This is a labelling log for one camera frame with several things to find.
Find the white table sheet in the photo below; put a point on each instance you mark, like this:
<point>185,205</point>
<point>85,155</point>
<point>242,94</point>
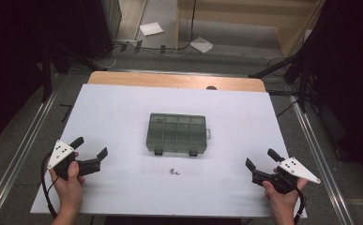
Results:
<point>123,118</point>

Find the clear grey plastic compartment box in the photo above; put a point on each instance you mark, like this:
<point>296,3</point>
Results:
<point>176,132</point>

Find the thin black bar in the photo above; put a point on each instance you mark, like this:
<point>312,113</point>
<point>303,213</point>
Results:
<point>66,111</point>

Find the power strip with plugs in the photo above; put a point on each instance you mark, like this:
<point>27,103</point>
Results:
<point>129,43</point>

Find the metal floor rail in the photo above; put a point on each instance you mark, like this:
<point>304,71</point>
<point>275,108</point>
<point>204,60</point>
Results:
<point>320,156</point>
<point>19,156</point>

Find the person's right hand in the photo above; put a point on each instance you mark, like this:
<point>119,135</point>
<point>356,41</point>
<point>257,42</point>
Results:
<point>284,203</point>

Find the black metal stand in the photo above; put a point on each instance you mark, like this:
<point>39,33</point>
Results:
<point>276,66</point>
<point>46,75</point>

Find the small silver screws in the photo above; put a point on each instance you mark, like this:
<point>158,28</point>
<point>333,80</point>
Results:
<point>174,171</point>

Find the dark round table grommet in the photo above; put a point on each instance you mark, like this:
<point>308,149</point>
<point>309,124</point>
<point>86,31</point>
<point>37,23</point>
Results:
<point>211,87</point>

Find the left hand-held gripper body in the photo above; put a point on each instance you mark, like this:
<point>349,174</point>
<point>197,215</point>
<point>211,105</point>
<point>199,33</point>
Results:
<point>62,151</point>

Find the black cabinet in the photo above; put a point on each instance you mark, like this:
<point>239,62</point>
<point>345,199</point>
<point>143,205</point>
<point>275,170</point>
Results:
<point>98,28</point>

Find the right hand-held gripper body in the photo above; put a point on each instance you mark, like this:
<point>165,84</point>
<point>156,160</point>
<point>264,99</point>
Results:
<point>298,168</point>

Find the folded white paper sheet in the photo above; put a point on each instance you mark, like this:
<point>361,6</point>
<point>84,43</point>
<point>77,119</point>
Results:
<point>201,44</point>

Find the person's left hand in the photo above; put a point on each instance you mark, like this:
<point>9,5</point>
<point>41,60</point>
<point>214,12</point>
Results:
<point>69,193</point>

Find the light wooden platform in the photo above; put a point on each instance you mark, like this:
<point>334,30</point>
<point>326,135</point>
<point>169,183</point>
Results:
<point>238,18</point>

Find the black curtain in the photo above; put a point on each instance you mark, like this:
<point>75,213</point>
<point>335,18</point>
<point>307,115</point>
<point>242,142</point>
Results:
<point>351,78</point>
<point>10,62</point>

